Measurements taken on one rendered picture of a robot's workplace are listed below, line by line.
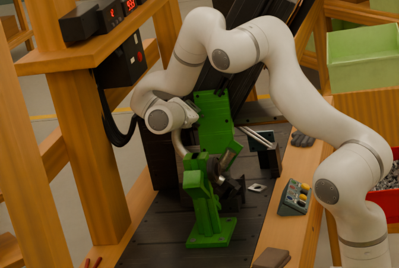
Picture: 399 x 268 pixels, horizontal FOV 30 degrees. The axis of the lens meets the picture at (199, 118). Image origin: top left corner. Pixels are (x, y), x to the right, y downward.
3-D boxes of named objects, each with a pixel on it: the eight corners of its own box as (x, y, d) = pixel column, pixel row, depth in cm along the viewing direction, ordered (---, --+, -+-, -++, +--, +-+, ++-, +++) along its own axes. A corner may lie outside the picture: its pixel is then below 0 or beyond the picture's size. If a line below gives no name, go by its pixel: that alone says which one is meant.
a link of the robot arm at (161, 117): (150, 119, 223) (176, 135, 222) (136, 122, 211) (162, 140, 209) (164, 95, 222) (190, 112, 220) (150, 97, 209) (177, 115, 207)
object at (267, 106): (297, 104, 261) (296, 96, 260) (292, 122, 247) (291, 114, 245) (192, 114, 272) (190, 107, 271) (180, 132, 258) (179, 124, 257)
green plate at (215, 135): (239, 147, 248) (232, 85, 246) (234, 152, 240) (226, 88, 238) (207, 150, 251) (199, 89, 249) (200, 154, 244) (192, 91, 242)
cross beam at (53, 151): (160, 57, 320) (156, 37, 317) (28, 208, 204) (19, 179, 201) (149, 59, 321) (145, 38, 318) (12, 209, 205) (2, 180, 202)
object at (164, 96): (220, 151, 287) (203, 68, 275) (202, 188, 260) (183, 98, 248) (175, 154, 292) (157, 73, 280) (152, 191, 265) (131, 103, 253)
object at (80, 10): (104, 25, 225) (98, 2, 223) (86, 40, 212) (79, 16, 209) (83, 28, 227) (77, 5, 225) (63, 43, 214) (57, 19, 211)
